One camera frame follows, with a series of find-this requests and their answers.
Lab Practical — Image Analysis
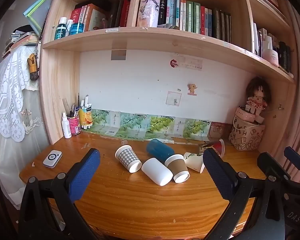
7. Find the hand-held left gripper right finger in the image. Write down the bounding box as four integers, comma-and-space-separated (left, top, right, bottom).
203, 148, 286, 240

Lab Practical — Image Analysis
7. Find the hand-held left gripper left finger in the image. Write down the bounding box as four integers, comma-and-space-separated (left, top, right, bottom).
19, 148, 101, 240

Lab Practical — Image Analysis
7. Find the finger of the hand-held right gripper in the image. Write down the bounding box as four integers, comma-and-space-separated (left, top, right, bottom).
284, 146, 300, 174
257, 152, 292, 183

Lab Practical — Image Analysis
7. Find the leaf print white cup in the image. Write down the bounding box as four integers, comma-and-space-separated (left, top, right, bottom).
184, 152, 206, 173

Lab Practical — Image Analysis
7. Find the red paper cup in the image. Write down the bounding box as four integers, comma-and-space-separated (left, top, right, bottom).
202, 139, 225, 158

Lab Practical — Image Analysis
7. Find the brown sleeve paper cup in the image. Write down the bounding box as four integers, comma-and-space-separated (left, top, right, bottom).
164, 154, 190, 183

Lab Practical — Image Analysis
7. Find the checked paper cup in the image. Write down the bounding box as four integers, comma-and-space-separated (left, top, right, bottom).
115, 144, 142, 173

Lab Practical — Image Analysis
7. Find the plain white cup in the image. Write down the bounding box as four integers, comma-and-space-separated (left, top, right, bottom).
141, 157, 173, 186

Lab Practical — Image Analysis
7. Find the blue plastic cup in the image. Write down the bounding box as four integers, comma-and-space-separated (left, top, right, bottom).
146, 139, 175, 163

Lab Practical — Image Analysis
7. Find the letter print fabric basket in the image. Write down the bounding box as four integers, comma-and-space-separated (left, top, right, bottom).
228, 116, 265, 151

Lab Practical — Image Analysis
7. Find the small white round-button device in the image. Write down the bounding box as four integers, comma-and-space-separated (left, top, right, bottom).
43, 150, 63, 168

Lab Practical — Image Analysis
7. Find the pink carton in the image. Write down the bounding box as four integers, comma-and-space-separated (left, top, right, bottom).
208, 122, 225, 141

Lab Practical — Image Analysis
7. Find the white spray bottle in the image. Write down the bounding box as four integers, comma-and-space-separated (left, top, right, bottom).
62, 112, 72, 139

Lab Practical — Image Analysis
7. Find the pink pen holder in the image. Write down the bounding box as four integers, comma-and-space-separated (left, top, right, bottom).
67, 115, 82, 136

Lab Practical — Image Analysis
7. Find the pink round box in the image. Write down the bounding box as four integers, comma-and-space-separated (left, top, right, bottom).
235, 106, 257, 123

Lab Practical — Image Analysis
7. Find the embroidered sheer curtain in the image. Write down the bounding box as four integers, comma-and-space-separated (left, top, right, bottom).
0, 87, 52, 207

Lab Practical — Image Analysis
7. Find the brown-haired rag doll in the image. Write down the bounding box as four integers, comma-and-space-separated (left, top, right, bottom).
245, 77, 272, 124

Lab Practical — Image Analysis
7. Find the row of grape print cartons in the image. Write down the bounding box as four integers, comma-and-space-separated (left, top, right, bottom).
90, 109, 212, 141

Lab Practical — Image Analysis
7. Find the pink sticky note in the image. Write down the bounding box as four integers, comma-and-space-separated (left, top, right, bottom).
166, 91, 182, 106

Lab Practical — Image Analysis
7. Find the wooden bookshelf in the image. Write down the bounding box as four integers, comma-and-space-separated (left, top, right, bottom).
39, 0, 298, 155

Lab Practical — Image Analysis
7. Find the pale pink lotion bottle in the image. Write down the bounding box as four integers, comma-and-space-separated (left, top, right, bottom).
262, 35, 280, 67

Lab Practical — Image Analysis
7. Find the white lace cloth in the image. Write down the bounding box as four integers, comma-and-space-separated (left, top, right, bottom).
0, 45, 44, 143

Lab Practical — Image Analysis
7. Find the teal bottle white cap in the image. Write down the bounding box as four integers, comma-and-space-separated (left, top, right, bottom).
54, 17, 67, 40

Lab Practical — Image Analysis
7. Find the blue jar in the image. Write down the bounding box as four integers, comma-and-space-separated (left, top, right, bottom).
70, 23, 86, 36

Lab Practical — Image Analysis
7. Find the stack of books under lace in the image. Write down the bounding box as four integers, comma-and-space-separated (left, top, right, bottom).
2, 31, 40, 57

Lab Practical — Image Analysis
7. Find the small white bottle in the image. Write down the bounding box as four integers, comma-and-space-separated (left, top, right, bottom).
65, 19, 73, 37

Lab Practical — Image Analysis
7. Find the row of green and white books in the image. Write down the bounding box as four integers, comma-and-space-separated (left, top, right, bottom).
157, 0, 232, 43

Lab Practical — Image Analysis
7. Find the row of red and dark books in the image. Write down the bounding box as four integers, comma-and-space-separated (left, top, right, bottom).
70, 0, 131, 32

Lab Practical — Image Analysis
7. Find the green framed board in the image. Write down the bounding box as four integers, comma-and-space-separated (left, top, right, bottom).
23, 0, 58, 32

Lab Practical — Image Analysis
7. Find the floral cylinder tube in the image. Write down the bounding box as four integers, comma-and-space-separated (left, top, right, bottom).
137, 0, 162, 28

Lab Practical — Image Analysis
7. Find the yellow toy keychain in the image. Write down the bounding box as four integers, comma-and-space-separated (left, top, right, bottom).
27, 54, 39, 81

